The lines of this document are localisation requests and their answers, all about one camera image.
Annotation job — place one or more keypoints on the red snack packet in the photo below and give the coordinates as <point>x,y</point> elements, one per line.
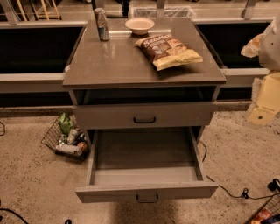
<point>261,216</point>

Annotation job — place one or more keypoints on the black wire basket right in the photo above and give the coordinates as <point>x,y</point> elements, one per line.
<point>273,206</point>

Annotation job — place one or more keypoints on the white bottle in basket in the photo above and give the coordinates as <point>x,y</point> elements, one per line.
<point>69,149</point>

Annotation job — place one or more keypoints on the black drawer handle upper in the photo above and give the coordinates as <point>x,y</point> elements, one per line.
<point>144,121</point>

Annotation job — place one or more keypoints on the black wire basket left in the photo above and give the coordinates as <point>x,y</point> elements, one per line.
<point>54,137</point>

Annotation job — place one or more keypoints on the brown chip bag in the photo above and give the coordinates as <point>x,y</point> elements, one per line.
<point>165,51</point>

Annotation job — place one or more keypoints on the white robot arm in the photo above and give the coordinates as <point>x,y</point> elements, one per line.
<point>266,91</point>

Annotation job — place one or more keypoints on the green snack bag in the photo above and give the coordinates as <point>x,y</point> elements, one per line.
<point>65,123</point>

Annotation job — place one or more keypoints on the black drawer handle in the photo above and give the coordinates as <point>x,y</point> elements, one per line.
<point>147,198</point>
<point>144,121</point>

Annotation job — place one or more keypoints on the black wire basket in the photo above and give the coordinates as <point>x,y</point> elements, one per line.
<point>273,206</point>
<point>54,137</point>

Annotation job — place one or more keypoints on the open grey middle drawer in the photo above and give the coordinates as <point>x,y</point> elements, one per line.
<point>126,162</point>

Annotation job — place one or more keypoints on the closed grey upper drawer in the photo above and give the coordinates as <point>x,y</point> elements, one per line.
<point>120,116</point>

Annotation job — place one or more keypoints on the clear plastic bin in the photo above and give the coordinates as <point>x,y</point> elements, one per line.
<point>168,12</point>

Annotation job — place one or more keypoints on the white bowl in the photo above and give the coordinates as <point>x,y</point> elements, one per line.
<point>139,25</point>

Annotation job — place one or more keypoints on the grey drawer cabinet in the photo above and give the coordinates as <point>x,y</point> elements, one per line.
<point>117,72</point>

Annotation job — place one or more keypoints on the black drawer handle lower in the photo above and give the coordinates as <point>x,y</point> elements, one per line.
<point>147,198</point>

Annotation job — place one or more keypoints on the silver blue drink can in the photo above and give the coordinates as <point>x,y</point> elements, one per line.
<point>101,23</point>

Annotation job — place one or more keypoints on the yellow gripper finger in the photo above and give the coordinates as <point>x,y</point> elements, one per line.
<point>252,48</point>

